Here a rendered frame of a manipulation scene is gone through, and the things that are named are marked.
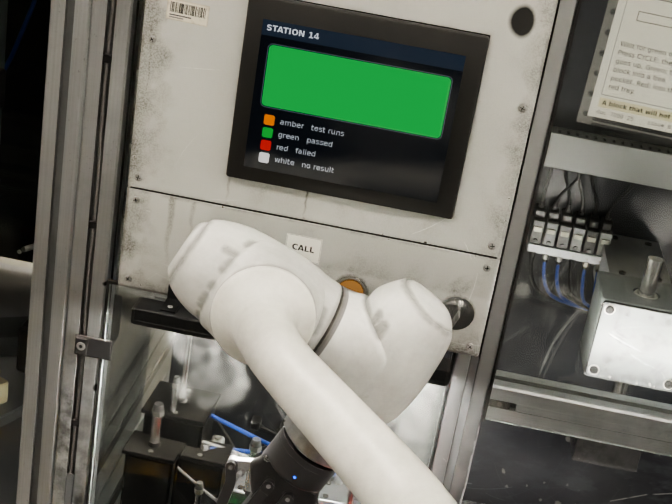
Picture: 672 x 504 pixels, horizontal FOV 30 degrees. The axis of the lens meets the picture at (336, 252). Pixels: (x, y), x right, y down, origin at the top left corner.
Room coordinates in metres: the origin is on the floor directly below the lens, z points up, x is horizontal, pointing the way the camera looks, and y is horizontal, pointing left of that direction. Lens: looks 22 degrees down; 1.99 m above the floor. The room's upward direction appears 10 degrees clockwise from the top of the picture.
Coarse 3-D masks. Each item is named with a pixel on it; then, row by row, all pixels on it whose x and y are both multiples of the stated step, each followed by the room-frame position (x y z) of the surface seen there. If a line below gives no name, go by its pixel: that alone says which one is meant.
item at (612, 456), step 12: (576, 444) 1.45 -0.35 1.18; (588, 444) 1.45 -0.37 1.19; (600, 444) 1.45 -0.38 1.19; (576, 456) 1.45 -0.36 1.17; (588, 456) 1.45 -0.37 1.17; (600, 456) 1.45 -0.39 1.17; (612, 456) 1.45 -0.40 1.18; (624, 456) 1.45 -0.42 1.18; (636, 456) 1.44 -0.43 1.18; (624, 468) 1.45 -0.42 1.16; (636, 468) 1.44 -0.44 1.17
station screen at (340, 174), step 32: (288, 32) 1.27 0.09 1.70; (320, 32) 1.26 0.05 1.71; (384, 64) 1.26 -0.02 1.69; (416, 64) 1.26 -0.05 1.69; (448, 64) 1.26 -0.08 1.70; (256, 96) 1.27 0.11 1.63; (448, 96) 1.26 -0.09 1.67; (256, 128) 1.27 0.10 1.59; (288, 128) 1.27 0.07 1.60; (320, 128) 1.26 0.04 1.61; (352, 128) 1.26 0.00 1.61; (384, 128) 1.26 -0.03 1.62; (448, 128) 1.25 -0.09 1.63; (256, 160) 1.27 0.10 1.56; (288, 160) 1.27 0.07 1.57; (320, 160) 1.26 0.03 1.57; (352, 160) 1.26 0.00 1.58; (384, 160) 1.26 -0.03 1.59; (416, 160) 1.26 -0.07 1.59; (384, 192) 1.26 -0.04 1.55; (416, 192) 1.26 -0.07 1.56
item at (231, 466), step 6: (240, 456) 1.19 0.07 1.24; (228, 462) 1.17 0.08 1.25; (234, 462) 1.17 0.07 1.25; (228, 468) 1.16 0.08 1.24; (234, 468) 1.16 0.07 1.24; (228, 474) 1.17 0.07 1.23; (234, 474) 1.16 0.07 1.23; (228, 480) 1.17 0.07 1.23; (234, 480) 1.16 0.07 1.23; (228, 486) 1.16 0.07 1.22; (234, 486) 1.16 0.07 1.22; (222, 492) 1.16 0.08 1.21; (228, 492) 1.16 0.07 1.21; (222, 498) 1.16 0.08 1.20; (228, 498) 1.16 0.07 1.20
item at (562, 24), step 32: (576, 0) 1.28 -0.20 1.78; (544, 64) 1.29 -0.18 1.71; (544, 96) 1.28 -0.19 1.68; (544, 128) 1.28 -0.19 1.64; (512, 224) 1.28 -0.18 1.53; (512, 256) 1.28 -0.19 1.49; (480, 352) 1.29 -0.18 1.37; (480, 384) 1.28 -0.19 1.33; (448, 416) 1.28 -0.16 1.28; (480, 416) 1.28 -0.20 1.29; (448, 448) 1.28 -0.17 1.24
